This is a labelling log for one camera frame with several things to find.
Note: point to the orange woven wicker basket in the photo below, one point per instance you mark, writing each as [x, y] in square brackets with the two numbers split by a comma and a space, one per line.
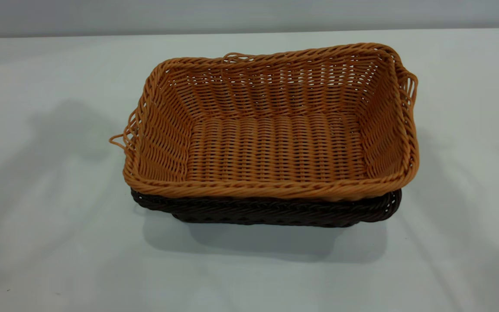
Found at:
[275, 147]

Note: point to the black woven wicker basket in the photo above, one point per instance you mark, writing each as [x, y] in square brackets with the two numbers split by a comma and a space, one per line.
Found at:
[275, 212]

